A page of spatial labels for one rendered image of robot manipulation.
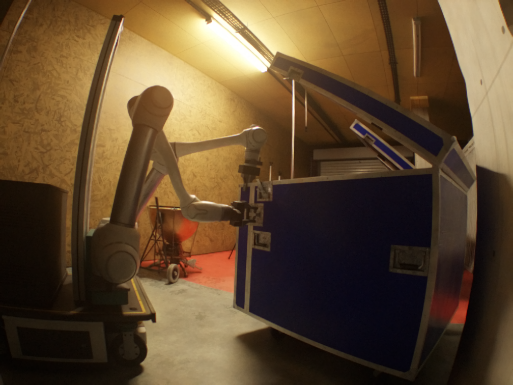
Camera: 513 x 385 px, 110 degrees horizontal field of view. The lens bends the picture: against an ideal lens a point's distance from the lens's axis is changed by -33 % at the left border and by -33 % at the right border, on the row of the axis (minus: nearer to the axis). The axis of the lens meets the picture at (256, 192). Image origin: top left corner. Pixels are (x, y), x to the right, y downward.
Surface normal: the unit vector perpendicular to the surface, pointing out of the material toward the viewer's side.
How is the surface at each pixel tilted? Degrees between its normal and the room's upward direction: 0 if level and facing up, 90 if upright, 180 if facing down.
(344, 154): 90
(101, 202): 90
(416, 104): 90
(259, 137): 96
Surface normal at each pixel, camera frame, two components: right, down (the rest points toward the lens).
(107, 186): 0.86, 0.00
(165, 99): 0.64, -0.14
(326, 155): -0.51, -0.09
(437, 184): -0.78, -0.08
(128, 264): 0.56, 0.11
